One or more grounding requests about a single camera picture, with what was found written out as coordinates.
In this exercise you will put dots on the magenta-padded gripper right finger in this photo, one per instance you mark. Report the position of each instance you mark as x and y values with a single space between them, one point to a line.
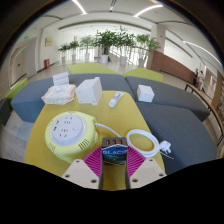
150 170

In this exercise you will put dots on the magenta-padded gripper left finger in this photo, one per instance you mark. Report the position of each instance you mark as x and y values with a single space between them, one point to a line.
78 171

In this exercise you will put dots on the dark multi-port USB charger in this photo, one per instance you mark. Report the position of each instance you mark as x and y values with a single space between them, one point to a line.
114 151

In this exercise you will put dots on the round yellow-green power strip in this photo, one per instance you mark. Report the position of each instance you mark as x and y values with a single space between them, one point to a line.
68 131

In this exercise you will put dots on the wide grey sofa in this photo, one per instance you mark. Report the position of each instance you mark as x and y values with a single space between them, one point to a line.
183 140

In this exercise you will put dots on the small white cube box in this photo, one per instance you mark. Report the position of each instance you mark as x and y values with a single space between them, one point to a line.
145 93

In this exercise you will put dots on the grey sofa with white box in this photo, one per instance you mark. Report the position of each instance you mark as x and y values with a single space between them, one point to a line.
176 96

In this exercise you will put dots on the white tube with red print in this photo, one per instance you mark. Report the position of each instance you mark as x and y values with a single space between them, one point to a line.
116 99

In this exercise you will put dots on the pink tissue pack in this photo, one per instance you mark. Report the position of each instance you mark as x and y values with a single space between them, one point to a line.
60 94

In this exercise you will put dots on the large white box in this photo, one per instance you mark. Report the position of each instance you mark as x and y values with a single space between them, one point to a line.
87 91

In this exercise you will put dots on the long grey sofa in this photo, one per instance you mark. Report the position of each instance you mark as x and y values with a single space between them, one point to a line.
28 100

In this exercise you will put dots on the stacked white boxes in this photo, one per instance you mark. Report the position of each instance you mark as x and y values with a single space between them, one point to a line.
60 79

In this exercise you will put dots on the dark grey seat block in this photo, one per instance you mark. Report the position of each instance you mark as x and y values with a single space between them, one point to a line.
4 111

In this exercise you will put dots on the small lime green sofa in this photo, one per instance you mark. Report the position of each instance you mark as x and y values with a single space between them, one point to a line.
145 75

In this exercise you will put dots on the large lime green sofa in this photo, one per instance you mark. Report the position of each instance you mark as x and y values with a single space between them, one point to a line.
88 69

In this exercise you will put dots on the person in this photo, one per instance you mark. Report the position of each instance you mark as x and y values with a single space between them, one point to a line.
201 80
195 77

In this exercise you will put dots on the lime green bench sofa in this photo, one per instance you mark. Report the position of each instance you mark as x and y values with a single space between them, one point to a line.
16 88

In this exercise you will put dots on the red fire extinguisher cabinet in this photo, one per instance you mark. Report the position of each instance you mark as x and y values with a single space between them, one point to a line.
47 64

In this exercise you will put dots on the row of potted plants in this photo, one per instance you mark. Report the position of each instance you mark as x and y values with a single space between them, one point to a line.
106 41

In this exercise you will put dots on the green exit sign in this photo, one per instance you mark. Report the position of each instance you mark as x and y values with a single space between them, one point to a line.
26 37

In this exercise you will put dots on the ceiling strip lights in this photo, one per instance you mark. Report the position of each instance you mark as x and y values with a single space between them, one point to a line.
80 6

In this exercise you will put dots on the wooden bench with black frame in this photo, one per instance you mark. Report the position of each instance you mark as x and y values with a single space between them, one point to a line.
210 106

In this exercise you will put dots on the framed yellow wall picture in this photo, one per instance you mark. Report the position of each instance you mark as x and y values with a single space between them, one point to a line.
48 42

